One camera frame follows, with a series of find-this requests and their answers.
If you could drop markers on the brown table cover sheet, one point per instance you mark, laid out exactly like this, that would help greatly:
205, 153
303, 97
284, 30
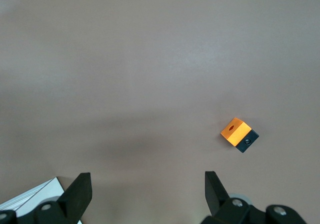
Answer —
150, 59

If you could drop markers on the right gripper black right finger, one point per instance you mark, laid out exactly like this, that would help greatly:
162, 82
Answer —
225, 211

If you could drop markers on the orange block with black base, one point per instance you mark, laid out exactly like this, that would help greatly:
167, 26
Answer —
237, 134

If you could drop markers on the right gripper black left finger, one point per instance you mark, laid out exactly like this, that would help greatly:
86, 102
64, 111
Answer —
62, 209

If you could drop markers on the white drawer cabinet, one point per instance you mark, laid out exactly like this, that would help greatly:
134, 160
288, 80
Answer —
30, 196

